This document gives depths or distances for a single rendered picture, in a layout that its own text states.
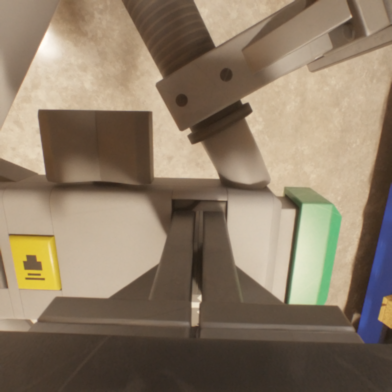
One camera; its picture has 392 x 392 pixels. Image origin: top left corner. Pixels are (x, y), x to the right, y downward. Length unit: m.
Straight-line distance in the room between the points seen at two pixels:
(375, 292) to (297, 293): 1.78
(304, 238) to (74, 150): 0.14
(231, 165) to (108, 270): 0.10
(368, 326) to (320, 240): 1.92
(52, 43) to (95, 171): 0.96
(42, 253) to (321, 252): 0.17
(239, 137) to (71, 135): 0.09
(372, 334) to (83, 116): 2.03
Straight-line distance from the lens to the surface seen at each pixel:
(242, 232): 0.16
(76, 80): 1.10
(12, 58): 0.20
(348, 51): 0.19
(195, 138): 0.16
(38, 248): 0.19
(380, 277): 1.92
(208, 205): 0.16
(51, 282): 0.20
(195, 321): 0.19
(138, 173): 0.16
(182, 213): 0.15
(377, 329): 2.06
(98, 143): 0.17
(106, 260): 0.18
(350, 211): 1.85
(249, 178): 0.17
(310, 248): 0.18
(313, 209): 0.17
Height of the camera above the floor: 1.10
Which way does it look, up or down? 63 degrees down
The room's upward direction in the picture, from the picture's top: 127 degrees clockwise
